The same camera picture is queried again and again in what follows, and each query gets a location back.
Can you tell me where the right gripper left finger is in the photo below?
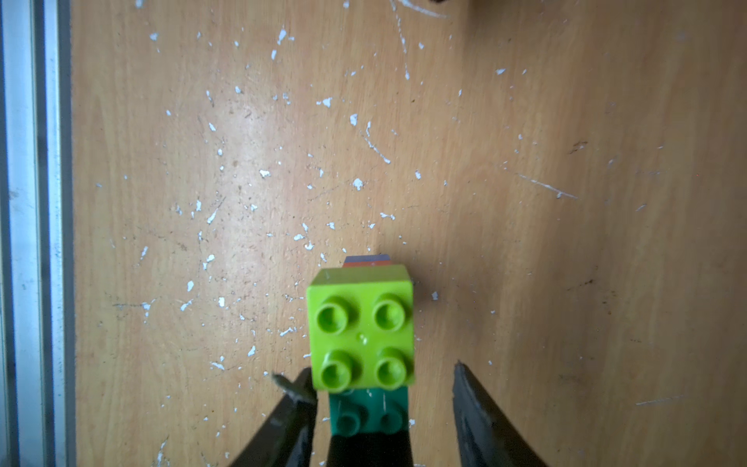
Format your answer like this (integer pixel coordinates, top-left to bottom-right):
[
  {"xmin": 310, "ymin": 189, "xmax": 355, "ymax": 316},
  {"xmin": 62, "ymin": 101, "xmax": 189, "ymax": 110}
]
[{"xmin": 231, "ymin": 368, "xmax": 318, "ymax": 466}]

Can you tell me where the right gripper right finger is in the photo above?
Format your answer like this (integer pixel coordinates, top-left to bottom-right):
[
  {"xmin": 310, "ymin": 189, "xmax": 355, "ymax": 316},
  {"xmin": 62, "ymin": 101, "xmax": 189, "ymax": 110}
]
[{"xmin": 452, "ymin": 362, "xmax": 547, "ymax": 466}]

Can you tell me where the dark green lego brick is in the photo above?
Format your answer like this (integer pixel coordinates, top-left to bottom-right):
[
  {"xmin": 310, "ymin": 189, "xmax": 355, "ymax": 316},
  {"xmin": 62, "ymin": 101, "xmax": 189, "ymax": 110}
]
[{"xmin": 329, "ymin": 386, "xmax": 410, "ymax": 438}]

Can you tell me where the black small lego brick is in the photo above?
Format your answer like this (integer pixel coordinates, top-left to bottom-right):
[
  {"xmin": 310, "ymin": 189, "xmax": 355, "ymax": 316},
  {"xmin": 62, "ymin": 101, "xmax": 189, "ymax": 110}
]
[{"xmin": 326, "ymin": 431, "xmax": 414, "ymax": 467}]

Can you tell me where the lime green lego brick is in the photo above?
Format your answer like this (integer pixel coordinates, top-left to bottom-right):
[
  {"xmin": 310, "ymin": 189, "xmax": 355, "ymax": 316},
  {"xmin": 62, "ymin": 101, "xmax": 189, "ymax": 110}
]
[{"xmin": 307, "ymin": 265, "xmax": 414, "ymax": 393}]

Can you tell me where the red lego brick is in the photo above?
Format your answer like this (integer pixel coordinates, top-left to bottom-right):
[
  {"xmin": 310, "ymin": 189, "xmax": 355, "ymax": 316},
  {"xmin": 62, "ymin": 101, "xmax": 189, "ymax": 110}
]
[{"xmin": 342, "ymin": 260, "xmax": 391, "ymax": 268}]

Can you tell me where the blue lego brick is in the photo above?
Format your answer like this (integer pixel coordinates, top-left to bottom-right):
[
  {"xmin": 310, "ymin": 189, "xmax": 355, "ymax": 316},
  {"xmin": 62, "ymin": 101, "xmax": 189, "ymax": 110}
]
[{"xmin": 344, "ymin": 254, "xmax": 391, "ymax": 264}]

